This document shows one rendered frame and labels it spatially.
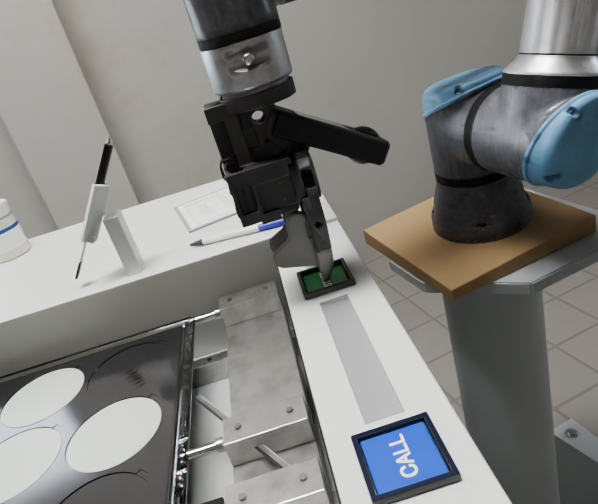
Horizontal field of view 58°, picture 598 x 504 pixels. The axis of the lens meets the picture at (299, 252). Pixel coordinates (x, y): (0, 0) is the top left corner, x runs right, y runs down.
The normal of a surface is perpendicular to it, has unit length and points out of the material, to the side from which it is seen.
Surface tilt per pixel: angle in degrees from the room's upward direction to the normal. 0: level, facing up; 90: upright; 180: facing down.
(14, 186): 90
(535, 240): 3
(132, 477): 0
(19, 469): 0
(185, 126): 90
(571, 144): 100
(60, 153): 90
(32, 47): 90
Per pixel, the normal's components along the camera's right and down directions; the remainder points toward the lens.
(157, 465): -0.26, -0.87
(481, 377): -0.65, 0.48
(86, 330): 0.15, 0.40
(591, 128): 0.41, 0.45
